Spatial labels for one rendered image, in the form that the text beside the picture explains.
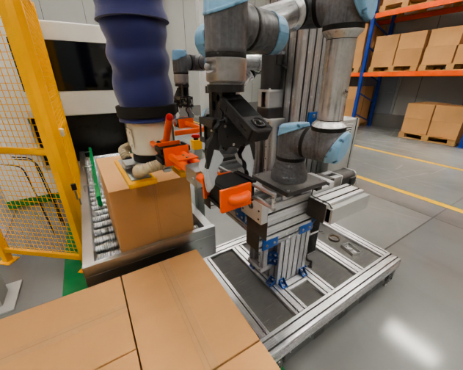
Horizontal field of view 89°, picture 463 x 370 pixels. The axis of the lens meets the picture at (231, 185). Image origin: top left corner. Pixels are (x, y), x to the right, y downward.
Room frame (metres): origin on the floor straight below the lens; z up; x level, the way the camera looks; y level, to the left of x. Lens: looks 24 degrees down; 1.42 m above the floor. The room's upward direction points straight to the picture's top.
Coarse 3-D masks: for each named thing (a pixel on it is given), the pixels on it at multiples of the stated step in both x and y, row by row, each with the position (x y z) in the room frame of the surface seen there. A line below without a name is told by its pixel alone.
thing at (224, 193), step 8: (224, 176) 0.48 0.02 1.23; (232, 176) 0.48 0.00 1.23; (216, 184) 0.44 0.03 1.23; (224, 184) 0.44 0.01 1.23; (232, 184) 0.44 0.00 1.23; (240, 184) 0.44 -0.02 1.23; (248, 184) 0.44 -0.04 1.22; (208, 192) 0.48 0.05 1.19; (216, 192) 0.45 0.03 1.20; (224, 192) 0.41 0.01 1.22; (232, 192) 0.42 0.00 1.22; (240, 192) 0.43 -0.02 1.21; (216, 200) 0.45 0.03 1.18; (224, 200) 0.41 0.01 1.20; (224, 208) 0.41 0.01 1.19; (232, 208) 0.42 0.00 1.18
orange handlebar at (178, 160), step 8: (192, 128) 1.11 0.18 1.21; (152, 144) 0.86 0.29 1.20; (184, 152) 0.72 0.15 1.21; (176, 160) 0.65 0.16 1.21; (184, 160) 0.64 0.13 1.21; (192, 160) 0.65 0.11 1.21; (184, 168) 0.60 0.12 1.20; (200, 176) 0.52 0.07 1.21; (248, 192) 0.43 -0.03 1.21; (232, 200) 0.41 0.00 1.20; (240, 200) 0.41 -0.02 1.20; (248, 200) 0.42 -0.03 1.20
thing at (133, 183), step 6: (126, 156) 0.99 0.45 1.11; (114, 162) 1.02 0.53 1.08; (120, 162) 0.98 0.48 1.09; (120, 168) 0.92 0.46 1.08; (132, 168) 0.85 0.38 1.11; (126, 174) 0.85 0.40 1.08; (132, 174) 0.84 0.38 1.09; (150, 174) 0.85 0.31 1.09; (126, 180) 0.80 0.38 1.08; (132, 180) 0.78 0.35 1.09; (138, 180) 0.79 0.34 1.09; (144, 180) 0.79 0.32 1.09; (150, 180) 0.79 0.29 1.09; (156, 180) 0.80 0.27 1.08; (132, 186) 0.76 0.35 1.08; (138, 186) 0.77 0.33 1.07
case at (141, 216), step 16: (96, 160) 1.44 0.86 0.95; (112, 160) 1.44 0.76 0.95; (112, 176) 1.17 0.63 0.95; (160, 176) 1.17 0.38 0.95; (176, 176) 1.17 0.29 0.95; (112, 192) 0.98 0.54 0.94; (128, 192) 1.01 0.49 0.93; (144, 192) 1.05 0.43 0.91; (160, 192) 1.09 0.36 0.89; (176, 192) 1.14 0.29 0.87; (112, 208) 0.97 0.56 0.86; (128, 208) 1.01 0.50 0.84; (144, 208) 1.04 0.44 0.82; (160, 208) 1.09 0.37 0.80; (176, 208) 1.13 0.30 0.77; (112, 224) 1.29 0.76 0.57; (128, 224) 1.00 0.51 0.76; (144, 224) 1.04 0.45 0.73; (160, 224) 1.08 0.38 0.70; (176, 224) 1.13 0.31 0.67; (192, 224) 1.18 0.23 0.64; (128, 240) 0.99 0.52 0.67; (144, 240) 1.03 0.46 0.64
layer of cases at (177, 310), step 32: (192, 256) 1.01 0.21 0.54; (96, 288) 0.80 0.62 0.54; (128, 288) 0.80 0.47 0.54; (160, 288) 0.80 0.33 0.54; (192, 288) 0.80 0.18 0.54; (0, 320) 0.64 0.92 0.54; (32, 320) 0.64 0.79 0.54; (64, 320) 0.64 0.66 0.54; (96, 320) 0.64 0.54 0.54; (128, 320) 0.64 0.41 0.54; (160, 320) 0.64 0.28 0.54; (192, 320) 0.64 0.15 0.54; (224, 320) 0.64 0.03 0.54; (0, 352) 0.52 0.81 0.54; (32, 352) 0.52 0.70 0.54; (64, 352) 0.52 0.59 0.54; (96, 352) 0.52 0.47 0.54; (128, 352) 0.52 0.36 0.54; (160, 352) 0.52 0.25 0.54; (192, 352) 0.52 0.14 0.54; (224, 352) 0.52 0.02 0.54; (256, 352) 0.52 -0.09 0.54
